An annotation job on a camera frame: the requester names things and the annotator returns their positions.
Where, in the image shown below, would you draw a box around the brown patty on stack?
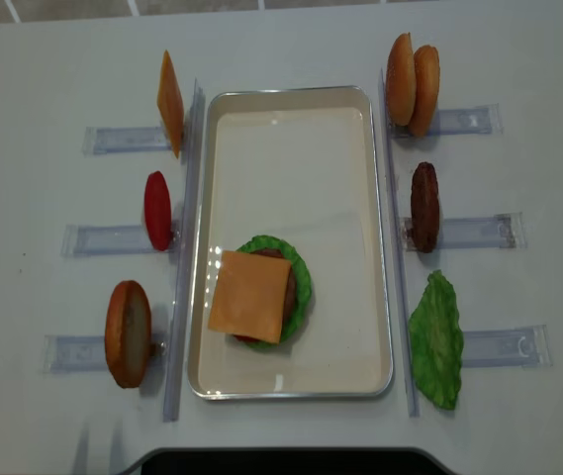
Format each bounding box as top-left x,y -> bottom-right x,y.
252,248 -> 297,324

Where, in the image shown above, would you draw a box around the orange cheese slice on stack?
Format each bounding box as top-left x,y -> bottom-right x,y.
208,248 -> 292,344

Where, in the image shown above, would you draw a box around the clear holder right buns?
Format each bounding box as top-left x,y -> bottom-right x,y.
390,102 -> 504,140

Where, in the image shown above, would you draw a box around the clear holder tomato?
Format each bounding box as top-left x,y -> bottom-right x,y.
60,225 -> 157,257

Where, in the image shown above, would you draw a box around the black monitor bottom edge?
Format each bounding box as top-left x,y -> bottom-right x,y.
129,448 -> 452,474

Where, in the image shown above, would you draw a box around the green lettuce leaf on stack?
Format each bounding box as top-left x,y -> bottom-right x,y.
237,235 -> 313,350

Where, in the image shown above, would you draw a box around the clear holder cheese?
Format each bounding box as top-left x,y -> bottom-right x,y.
82,127 -> 171,155

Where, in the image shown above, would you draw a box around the long clear right rail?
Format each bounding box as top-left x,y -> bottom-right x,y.
379,67 -> 420,418

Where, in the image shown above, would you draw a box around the upright orange cheese slice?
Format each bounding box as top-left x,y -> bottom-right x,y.
156,50 -> 185,157

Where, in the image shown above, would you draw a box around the long clear rail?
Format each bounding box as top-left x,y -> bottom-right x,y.
379,67 -> 420,418
162,79 -> 205,423

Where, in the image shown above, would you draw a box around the clear holder lettuce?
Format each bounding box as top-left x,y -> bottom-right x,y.
462,325 -> 552,368

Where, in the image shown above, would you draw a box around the upright green lettuce leaf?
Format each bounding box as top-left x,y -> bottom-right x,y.
409,270 -> 464,411

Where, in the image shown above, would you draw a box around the clear holder left bun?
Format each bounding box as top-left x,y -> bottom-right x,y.
40,333 -> 168,375

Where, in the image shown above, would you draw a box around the upright brown meat patty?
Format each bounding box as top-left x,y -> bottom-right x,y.
410,162 -> 440,253

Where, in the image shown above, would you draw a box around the upright red tomato slice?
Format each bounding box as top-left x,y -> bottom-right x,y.
143,171 -> 173,251

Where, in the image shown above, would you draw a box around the cream metal baking tray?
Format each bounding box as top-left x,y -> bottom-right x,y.
187,86 -> 393,401

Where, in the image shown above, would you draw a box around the red tomato slice on stack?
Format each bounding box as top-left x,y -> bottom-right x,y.
234,335 -> 260,343

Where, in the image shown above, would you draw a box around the long clear left rail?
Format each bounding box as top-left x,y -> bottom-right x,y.
162,79 -> 205,423

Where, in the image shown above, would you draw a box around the golden bun standing right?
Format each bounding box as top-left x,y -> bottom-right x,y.
408,45 -> 440,138

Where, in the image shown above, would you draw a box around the upright bottom bun left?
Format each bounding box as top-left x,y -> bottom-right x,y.
104,280 -> 151,389

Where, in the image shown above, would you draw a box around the sesame top bun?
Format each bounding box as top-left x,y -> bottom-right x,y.
386,33 -> 417,126

